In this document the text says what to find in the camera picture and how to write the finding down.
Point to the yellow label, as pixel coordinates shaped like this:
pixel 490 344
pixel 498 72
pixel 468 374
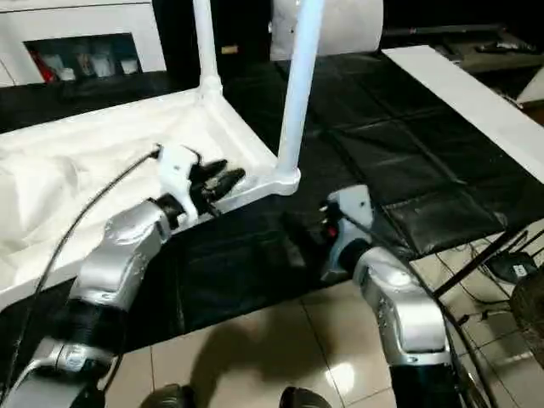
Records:
pixel 229 49

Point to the dark robot leg part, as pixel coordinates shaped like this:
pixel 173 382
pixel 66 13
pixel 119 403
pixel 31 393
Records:
pixel 170 397
pixel 302 397

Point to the brown round wicker object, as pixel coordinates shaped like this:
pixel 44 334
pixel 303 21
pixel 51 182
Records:
pixel 529 314

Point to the white cup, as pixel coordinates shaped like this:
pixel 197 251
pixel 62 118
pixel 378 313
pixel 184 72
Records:
pixel 127 65

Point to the grey cushion with holes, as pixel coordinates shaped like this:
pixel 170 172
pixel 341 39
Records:
pixel 353 30

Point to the black screen with red light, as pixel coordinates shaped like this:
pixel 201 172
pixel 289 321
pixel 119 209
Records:
pixel 442 30

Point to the white plastic table leg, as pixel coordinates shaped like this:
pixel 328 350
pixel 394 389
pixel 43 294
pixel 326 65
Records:
pixel 206 42
pixel 302 85

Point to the white plastic table top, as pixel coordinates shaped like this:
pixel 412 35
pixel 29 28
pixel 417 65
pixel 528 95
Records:
pixel 85 170

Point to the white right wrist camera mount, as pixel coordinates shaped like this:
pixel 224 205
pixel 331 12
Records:
pixel 357 204

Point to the black remote control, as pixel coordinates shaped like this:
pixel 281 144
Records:
pixel 506 47

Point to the white cabinet with glass doors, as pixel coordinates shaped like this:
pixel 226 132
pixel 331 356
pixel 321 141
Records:
pixel 85 25

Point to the black floor stand foot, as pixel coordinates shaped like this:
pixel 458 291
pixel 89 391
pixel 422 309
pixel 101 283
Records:
pixel 480 263

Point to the black box with white label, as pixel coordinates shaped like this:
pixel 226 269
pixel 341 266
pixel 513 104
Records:
pixel 514 268

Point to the black cabinet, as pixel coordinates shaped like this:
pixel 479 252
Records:
pixel 183 38

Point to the white board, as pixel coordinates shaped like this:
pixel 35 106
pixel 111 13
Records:
pixel 467 98

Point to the white angled panel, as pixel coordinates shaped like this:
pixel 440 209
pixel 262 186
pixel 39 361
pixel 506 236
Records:
pixel 533 89

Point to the white plastic upturned table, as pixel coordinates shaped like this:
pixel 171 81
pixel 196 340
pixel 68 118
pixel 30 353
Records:
pixel 404 140

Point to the red bottle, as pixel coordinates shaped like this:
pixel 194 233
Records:
pixel 44 68

